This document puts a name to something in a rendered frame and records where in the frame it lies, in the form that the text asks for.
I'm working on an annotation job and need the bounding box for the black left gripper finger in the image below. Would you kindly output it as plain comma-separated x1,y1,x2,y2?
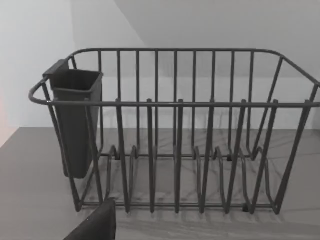
62,197,118,240

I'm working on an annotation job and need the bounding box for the dark grey cutlery holder cup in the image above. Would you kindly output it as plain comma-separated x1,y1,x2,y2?
42,59,103,179

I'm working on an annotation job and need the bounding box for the dark grey wire dish rack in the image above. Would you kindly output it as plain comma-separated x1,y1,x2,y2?
28,47,320,216

